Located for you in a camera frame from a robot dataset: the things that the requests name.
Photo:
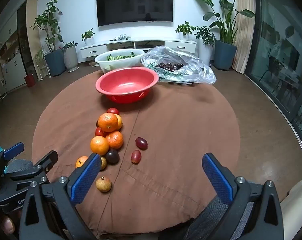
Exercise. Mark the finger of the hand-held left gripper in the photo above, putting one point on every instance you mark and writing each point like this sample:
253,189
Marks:
48,160
14,150

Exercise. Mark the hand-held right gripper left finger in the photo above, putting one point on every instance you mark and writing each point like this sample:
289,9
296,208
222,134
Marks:
86,177

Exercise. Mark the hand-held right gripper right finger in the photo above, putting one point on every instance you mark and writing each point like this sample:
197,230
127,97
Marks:
217,177

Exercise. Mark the orange mandarin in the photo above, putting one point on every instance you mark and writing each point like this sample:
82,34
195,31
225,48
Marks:
99,145
115,140
108,122
81,162

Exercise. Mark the dark purple plum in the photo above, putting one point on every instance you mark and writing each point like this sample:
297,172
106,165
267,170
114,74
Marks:
112,157

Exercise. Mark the red tomato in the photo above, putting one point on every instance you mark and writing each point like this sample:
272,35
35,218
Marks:
113,111
100,131

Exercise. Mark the red grape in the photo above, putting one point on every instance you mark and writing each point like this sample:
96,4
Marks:
141,143
136,156

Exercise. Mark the red plastic basin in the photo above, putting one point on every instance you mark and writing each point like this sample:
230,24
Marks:
126,82

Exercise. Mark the person's left hand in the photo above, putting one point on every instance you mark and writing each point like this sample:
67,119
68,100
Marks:
8,226

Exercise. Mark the brown tablecloth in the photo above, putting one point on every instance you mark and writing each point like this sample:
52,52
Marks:
171,130

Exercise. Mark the red bin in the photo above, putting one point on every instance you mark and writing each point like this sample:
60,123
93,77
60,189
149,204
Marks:
29,80

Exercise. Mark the beige sofa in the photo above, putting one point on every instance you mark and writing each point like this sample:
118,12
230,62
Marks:
297,200

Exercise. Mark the tall leafy plant blue pot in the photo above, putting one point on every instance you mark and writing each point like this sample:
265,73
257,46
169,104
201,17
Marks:
54,63

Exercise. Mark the small plant ribbed pot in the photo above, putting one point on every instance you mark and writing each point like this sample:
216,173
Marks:
71,60

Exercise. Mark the wooden board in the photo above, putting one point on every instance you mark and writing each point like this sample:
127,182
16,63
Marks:
94,64

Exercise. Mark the clear plastic bag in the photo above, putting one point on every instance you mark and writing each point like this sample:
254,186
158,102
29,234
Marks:
198,70

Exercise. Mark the green printed plastic bag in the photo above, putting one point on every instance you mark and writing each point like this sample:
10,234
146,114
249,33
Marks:
171,76

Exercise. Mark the white plastic basin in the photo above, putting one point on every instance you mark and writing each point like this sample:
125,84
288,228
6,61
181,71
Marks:
103,62

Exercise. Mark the white television cabinet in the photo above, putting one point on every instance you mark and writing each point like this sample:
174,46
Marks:
93,51

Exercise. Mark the pile of dark cherries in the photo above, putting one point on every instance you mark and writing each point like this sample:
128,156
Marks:
168,66

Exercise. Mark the bird-of-paradise plant blue pot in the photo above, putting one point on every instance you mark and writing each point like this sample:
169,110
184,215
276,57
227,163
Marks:
224,55

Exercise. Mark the small plant white pot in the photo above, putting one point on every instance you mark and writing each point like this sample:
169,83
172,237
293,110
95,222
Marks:
89,41
184,36

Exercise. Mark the green leafy vegetables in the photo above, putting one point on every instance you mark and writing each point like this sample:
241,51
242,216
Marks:
121,57

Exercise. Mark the bushy plant tall white pot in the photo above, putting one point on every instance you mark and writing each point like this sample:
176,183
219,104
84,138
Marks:
205,52

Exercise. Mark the glass sliding door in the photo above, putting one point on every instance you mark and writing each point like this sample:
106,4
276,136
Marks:
278,55

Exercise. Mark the beige curtain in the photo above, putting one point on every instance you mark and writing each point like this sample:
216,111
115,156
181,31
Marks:
243,35

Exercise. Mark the white wall cabinet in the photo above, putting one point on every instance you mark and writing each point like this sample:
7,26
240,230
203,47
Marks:
13,65

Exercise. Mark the black wall television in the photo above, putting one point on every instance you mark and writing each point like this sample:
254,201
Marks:
134,5

